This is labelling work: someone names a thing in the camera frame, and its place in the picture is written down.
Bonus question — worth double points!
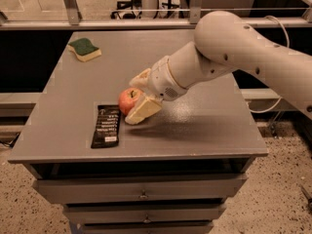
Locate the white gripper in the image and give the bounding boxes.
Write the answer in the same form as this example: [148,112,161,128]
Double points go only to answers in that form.
[125,56,187,125]

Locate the red apple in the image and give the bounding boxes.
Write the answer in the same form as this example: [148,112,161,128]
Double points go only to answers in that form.
[118,88,142,116]

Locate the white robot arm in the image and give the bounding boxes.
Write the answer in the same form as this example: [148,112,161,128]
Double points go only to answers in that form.
[126,11,312,125]

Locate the black rxbar chocolate wrapper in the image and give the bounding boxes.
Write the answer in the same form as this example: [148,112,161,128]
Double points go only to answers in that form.
[91,105,121,148]

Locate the green and yellow sponge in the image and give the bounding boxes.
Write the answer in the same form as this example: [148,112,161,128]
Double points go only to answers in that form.
[67,38,101,62]

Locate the grey drawer cabinet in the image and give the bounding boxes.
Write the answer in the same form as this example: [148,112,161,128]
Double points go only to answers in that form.
[10,29,266,234]

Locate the top drawer knob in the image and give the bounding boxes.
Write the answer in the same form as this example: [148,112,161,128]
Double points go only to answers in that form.
[138,190,148,201]

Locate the drawer knob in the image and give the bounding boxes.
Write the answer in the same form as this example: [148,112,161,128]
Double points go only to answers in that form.
[138,190,148,201]
[143,214,152,224]

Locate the grey metal railing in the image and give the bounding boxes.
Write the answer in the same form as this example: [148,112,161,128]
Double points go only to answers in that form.
[0,0,312,30]

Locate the white cable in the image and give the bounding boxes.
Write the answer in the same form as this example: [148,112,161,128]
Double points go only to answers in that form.
[247,15,291,114]

